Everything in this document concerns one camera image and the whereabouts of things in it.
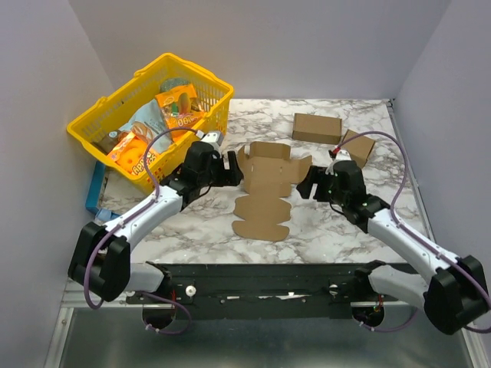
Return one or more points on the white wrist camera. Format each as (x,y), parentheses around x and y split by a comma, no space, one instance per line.
(337,155)
(214,138)

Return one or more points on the small folded cardboard box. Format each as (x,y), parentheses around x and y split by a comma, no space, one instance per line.
(360,149)

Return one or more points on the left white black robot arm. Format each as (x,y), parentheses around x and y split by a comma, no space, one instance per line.
(101,260)

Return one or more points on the large folded cardboard box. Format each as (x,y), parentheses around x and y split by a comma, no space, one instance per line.
(316,129)

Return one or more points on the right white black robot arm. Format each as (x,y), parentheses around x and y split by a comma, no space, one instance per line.
(450,290)

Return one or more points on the green round snack pack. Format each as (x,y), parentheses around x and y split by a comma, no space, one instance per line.
(173,82)

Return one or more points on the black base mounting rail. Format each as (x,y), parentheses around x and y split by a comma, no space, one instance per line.
(257,291)

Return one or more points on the light blue small carton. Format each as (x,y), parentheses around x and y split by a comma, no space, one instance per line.
(105,215)

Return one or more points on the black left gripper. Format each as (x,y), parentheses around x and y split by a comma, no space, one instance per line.
(231,177)

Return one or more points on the orange apple snack bag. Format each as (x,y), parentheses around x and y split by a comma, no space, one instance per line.
(128,154)

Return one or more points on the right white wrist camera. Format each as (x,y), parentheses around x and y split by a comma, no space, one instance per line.
(337,155)

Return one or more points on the light blue bread bag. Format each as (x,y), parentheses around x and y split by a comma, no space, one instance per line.
(146,123)

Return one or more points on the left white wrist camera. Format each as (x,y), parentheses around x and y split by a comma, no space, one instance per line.
(214,138)

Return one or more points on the dark brown snack pack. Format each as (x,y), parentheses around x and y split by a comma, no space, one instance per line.
(106,144)

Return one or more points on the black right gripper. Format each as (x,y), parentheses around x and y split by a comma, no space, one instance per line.
(320,185)

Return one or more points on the brown cardboard box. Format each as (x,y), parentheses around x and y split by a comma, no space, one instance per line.
(269,173)

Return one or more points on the blue flat box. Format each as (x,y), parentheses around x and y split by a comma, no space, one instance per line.
(95,187)

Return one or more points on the aluminium extrusion frame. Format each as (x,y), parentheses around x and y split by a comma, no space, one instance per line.
(74,297)

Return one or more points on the orange mango snack bag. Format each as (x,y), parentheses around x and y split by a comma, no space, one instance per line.
(180,107)

